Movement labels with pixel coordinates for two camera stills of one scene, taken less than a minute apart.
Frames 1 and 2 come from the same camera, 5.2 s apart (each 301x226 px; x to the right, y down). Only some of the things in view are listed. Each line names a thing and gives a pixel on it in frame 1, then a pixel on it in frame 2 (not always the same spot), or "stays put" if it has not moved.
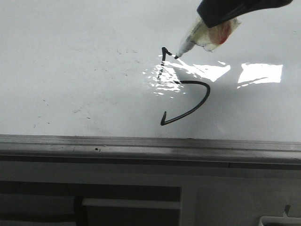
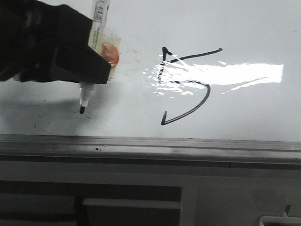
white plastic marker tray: [280, 219] stays put
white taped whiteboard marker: [209, 38] → [106, 43]
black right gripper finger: [214, 12] → [41, 43]
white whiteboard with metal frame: [98, 82] stays put
